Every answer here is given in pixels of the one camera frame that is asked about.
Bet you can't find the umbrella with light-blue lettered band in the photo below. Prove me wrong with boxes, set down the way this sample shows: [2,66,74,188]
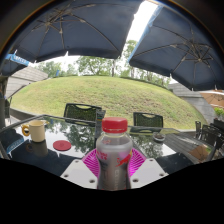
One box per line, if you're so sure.
[0,52,31,77]

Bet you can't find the cream mug with yellow handle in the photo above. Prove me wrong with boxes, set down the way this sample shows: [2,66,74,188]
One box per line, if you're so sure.
[21,119,48,143]

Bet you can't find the orange patio umbrella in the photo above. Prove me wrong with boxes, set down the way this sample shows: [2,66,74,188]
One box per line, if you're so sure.
[199,90,224,108]

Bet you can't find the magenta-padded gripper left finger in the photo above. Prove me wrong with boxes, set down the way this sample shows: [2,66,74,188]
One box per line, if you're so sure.
[60,148,98,190]

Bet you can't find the dark green mesh chair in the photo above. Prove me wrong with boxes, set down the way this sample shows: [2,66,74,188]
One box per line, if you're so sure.
[132,111,165,128]
[63,102,103,123]

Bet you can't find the dark slatted wooden table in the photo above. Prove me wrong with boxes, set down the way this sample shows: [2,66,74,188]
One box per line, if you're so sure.
[163,128,218,163]

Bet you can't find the small dark ashtray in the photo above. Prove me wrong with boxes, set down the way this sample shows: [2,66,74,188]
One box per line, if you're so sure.
[153,132,166,143]

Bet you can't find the large dark blue patio umbrella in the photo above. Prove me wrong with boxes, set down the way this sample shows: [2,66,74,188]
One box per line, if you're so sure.
[6,0,145,64]

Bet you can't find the clear red-capped drink bottle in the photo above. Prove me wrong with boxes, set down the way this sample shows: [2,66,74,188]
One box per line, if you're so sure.
[95,116,134,192]

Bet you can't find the grey umbrella pole tube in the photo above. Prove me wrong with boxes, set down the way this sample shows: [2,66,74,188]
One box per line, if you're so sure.
[94,109,107,139]

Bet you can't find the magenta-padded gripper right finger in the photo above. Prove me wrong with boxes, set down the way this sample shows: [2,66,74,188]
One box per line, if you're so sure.
[129,148,169,190]

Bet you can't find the flat round red coaster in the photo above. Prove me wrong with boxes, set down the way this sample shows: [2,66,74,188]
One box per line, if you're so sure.
[52,139,72,152]

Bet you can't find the group of dark patio chairs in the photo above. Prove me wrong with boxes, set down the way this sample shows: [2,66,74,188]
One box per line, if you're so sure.
[194,119,224,160]

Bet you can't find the dark blue umbrella, light-blue flap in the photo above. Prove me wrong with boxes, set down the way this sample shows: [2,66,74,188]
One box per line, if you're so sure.
[128,4,224,92]

